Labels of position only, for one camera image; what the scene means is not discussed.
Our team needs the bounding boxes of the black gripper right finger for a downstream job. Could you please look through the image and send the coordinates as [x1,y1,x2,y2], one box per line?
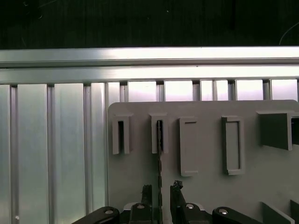
[170,179,264,224]

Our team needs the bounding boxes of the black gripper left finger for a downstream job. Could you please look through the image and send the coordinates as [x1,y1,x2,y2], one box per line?
[70,184,154,224]

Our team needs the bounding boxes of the blue RAM stick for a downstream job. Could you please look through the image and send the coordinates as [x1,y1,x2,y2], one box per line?
[156,119,164,224]

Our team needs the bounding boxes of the grey parts rack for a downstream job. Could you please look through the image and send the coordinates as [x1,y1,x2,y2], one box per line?
[107,99,299,224]

